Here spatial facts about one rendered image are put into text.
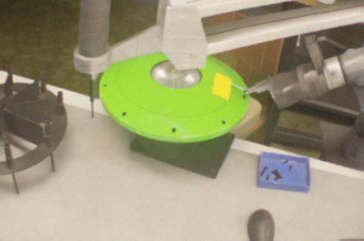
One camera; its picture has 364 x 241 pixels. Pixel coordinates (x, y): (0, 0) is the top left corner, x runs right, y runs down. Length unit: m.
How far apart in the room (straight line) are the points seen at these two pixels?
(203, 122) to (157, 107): 0.09
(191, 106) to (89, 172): 0.26
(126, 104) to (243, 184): 0.30
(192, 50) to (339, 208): 0.59
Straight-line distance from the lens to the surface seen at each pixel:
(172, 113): 0.84
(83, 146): 1.01
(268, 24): 0.57
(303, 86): 0.88
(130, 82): 0.90
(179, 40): 0.53
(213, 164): 0.98
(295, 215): 0.93
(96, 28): 0.52
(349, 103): 2.59
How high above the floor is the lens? 1.60
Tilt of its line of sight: 38 degrees down
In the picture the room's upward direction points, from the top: 7 degrees clockwise
